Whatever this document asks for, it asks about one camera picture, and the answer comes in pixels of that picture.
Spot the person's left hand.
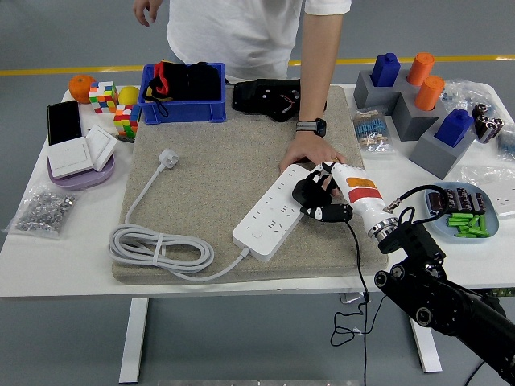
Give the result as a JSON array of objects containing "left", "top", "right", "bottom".
[{"left": 278, "top": 132, "right": 347, "bottom": 174}]

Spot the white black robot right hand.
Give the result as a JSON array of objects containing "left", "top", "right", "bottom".
[{"left": 299, "top": 161, "right": 396, "bottom": 237}]

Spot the person's right hand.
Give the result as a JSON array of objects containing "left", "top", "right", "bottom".
[{"left": 133, "top": 0, "right": 164, "bottom": 28}]

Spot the black plug with cord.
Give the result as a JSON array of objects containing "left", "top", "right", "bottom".
[{"left": 291, "top": 170, "right": 387, "bottom": 386}]

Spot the white power strip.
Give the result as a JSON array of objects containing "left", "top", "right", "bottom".
[{"left": 232, "top": 162, "right": 323, "bottom": 263}]

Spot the black wristwatch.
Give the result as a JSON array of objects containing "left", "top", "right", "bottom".
[{"left": 295, "top": 118, "right": 328, "bottom": 138}]

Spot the clear bag of resistors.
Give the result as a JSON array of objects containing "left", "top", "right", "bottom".
[{"left": 351, "top": 106, "right": 397, "bottom": 154}]

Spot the grey block holder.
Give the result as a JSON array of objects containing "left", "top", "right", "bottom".
[
  {"left": 352, "top": 69, "right": 405, "bottom": 117},
  {"left": 391, "top": 90, "right": 447, "bottom": 142},
  {"left": 395, "top": 68, "right": 422, "bottom": 94},
  {"left": 409, "top": 122, "right": 478, "bottom": 180}
]

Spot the black open device housing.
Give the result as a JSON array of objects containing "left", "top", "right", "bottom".
[{"left": 232, "top": 78, "right": 328, "bottom": 123}]

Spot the black and red cloth bundle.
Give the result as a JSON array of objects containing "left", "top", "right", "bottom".
[{"left": 142, "top": 60, "right": 223, "bottom": 118}]

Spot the yellow lemon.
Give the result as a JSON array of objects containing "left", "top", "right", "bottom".
[{"left": 117, "top": 85, "right": 141, "bottom": 106}]

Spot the grey-brown mat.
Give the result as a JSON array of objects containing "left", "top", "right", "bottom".
[{"left": 110, "top": 84, "right": 389, "bottom": 285}]

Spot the person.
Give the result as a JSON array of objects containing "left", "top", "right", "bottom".
[{"left": 166, "top": 0, "right": 353, "bottom": 81}]

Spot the multicoloured puzzle cube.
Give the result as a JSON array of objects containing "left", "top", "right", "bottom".
[
  {"left": 113, "top": 103, "right": 142, "bottom": 138},
  {"left": 88, "top": 80, "right": 119, "bottom": 114}
]

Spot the orange fruit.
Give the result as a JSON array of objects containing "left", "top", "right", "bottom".
[{"left": 68, "top": 74, "right": 97, "bottom": 105}]

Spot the blue square peg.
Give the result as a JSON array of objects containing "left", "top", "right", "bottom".
[
  {"left": 433, "top": 109, "right": 475, "bottom": 149},
  {"left": 369, "top": 52, "right": 401, "bottom": 88}
]

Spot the pile of green cylinders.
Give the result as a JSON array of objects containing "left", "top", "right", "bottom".
[{"left": 445, "top": 212, "right": 490, "bottom": 239}]

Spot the blue plastic crate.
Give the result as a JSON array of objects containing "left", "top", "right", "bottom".
[{"left": 136, "top": 62, "right": 227, "bottom": 125}]

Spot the orange cylinder peg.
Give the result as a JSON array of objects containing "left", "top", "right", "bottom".
[
  {"left": 406, "top": 52, "right": 436, "bottom": 86},
  {"left": 414, "top": 75, "right": 446, "bottom": 112}
]

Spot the light blue dish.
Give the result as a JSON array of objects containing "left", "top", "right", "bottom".
[{"left": 424, "top": 181, "right": 501, "bottom": 241}]

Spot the black smartphone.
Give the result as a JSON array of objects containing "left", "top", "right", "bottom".
[{"left": 46, "top": 100, "right": 84, "bottom": 146}]

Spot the clear bag of blue parts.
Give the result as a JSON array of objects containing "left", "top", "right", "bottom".
[
  {"left": 496, "top": 122, "right": 515, "bottom": 162},
  {"left": 439, "top": 78, "right": 497, "bottom": 117}
]

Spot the black table control panel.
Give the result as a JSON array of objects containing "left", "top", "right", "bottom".
[{"left": 480, "top": 286, "right": 515, "bottom": 298}]

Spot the white table leg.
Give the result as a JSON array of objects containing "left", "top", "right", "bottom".
[
  {"left": 118, "top": 297, "right": 150, "bottom": 384},
  {"left": 409, "top": 316, "right": 443, "bottom": 373}
]

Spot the purple tray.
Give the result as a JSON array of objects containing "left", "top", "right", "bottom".
[{"left": 46, "top": 153, "right": 116, "bottom": 191}]

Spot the clear bag of metal nuts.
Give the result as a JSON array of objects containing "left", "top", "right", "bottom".
[{"left": 2, "top": 183, "right": 80, "bottom": 240}]

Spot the clear cable clip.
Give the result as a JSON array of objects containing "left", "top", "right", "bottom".
[{"left": 340, "top": 292, "right": 377, "bottom": 305}]

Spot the small white wall switch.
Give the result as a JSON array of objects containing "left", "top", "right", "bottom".
[{"left": 84, "top": 124, "right": 118, "bottom": 172}]

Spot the white power cord with plug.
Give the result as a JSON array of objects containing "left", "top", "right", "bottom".
[{"left": 107, "top": 147, "right": 252, "bottom": 281}]

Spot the large white wall switch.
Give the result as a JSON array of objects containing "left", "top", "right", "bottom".
[{"left": 46, "top": 136, "right": 93, "bottom": 179}]

